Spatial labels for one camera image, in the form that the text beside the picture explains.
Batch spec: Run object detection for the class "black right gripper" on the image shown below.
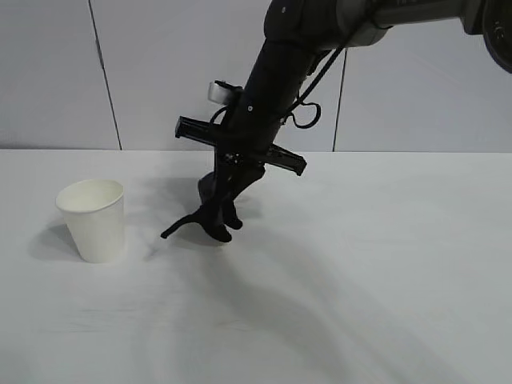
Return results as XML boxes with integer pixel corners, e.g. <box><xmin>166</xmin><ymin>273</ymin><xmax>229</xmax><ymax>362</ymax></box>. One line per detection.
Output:
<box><xmin>174</xmin><ymin>102</ymin><xmax>308</xmax><ymax>219</ymax></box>

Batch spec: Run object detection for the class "purple and black cloth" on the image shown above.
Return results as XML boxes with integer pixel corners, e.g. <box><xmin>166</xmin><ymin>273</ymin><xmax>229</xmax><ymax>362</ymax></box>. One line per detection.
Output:
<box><xmin>160</xmin><ymin>171</ymin><xmax>244</xmax><ymax>244</ymax></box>

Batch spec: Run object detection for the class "white paper cup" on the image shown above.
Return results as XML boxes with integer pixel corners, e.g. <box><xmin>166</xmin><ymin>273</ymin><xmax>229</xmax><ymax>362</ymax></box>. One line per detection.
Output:
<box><xmin>54</xmin><ymin>178</ymin><xmax>126</xmax><ymax>265</ymax></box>

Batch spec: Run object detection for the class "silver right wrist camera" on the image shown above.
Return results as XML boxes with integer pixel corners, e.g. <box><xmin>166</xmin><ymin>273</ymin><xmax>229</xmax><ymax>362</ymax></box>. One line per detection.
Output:
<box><xmin>207</xmin><ymin>79</ymin><xmax>246</xmax><ymax>107</ymax></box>

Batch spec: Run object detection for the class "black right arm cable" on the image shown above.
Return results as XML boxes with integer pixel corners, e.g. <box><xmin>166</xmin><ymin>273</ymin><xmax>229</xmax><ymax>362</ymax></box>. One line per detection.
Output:
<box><xmin>286</xmin><ymin>7</ymin><xmax>377</xmax><ymax>130</ymax></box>

